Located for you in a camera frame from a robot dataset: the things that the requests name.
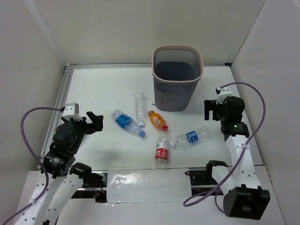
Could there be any blue label bottle white cap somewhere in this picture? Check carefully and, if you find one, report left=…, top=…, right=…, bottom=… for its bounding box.
left=170, top=126, right=211, bottom=150

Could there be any red label bottle red cap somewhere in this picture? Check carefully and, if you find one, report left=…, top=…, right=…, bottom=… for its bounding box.
left=155, top=125, right=170, bottom=169

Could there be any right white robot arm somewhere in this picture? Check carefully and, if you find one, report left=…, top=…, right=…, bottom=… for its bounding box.
left=204, top=96, right=270, bottom=220

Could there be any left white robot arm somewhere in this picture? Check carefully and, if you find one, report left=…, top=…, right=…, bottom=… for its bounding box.
left=15, top=108, right=105, bottom=225

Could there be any grey mesh waste bin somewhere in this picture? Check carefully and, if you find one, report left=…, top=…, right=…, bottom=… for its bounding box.
left=151, top=45, right=203, bottom=112

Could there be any clear unlabelled plastic bottle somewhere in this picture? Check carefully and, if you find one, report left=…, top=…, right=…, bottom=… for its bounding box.
left=134, top=91, right=145, bottom=128

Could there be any orange juice bottle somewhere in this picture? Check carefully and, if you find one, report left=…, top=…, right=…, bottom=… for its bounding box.
left=148, top=110, right=166, bottom=130

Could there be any white taped front panel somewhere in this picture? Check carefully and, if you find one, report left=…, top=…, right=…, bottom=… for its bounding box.
left=106, top=168, right=192, bottom=203

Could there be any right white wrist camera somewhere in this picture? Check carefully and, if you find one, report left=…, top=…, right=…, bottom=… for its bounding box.
left=216, top=87, right=232, bottom=105

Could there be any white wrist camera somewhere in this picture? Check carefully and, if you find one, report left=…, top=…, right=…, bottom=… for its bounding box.
left=216, top=87, right=232, bottom=105
left=62, top=103, right=80, bottom=119

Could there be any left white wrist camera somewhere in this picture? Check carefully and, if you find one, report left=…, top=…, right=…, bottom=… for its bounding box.
left=62, top=103, right=80, bottom=119

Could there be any aluminium frame rail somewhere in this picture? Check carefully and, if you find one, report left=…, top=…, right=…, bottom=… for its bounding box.
left=36, top=62, right=233, bottom=170

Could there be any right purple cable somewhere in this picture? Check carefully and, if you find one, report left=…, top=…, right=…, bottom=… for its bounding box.
left=182, top=82, right=266, bottom=213

